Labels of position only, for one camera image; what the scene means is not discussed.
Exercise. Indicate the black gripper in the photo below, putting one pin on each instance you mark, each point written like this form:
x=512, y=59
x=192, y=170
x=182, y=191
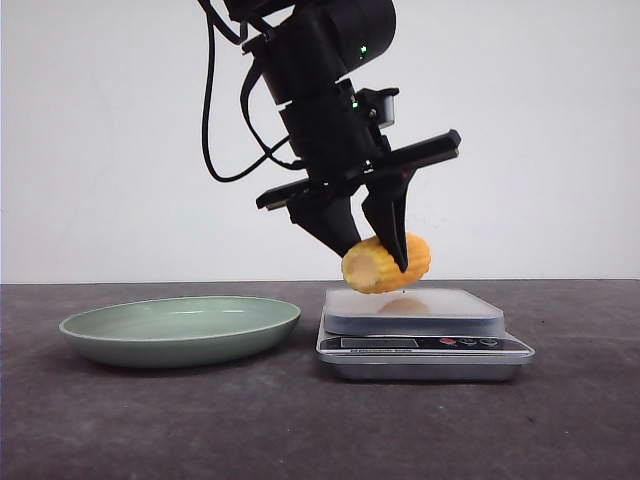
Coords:
x=341, y=150

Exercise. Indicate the yellow corn cob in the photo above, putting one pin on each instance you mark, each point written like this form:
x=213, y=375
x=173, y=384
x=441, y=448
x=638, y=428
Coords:
x=370, y=269

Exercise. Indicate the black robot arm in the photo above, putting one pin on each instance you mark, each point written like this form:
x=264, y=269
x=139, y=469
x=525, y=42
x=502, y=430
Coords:
x=304, y=52

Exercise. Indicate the silver digital kitchen scale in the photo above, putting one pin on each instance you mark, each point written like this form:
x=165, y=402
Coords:
x=422, y=334

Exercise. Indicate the pale green plate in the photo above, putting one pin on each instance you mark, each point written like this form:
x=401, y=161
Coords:
x=180, y=332

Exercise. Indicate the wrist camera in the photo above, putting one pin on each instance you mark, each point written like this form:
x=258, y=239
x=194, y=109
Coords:
x=376, y=106

